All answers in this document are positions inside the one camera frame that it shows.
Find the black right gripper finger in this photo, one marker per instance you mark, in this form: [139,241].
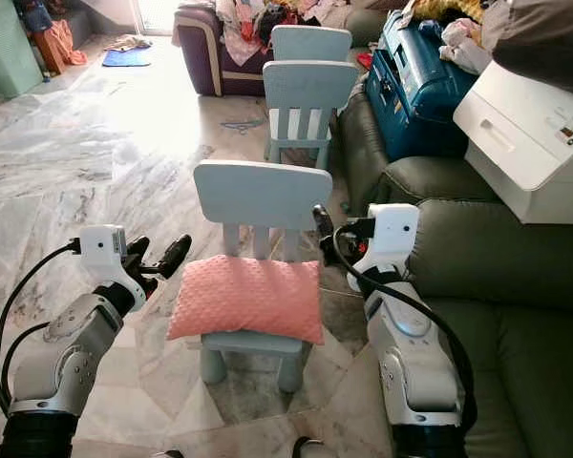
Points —
[326,232]

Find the pink dotted pillow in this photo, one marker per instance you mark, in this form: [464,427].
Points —
[246,301]

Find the dark green leather sofa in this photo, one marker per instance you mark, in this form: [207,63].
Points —
[506,277]

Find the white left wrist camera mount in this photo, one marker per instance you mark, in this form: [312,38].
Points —
[100,250]

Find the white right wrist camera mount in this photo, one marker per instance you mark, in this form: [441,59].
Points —
[396,234]

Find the purple sofa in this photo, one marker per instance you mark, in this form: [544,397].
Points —
[196,57]

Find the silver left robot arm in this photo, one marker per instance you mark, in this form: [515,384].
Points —
[72,363]

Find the white and pink cloth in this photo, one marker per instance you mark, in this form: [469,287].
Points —
[463,43]

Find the pile of mixed clothes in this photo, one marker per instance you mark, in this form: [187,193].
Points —
[248,24]

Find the green cabinet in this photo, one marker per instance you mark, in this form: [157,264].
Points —
[10,48]

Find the orange cloth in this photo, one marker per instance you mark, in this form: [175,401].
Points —
[67,48]

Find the white drawer box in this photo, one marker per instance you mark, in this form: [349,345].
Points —
[525,143]

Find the dark brown cushion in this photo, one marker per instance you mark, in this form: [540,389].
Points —
[544,33]

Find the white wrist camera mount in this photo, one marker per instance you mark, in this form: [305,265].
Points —
[100,250]
[396,234]

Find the yellow patterned cloth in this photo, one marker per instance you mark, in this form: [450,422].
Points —
[449,10]

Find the small red item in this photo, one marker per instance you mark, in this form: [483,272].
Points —
[364,60]

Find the beige crumpled cloth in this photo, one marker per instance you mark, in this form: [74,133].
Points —
[129,42]

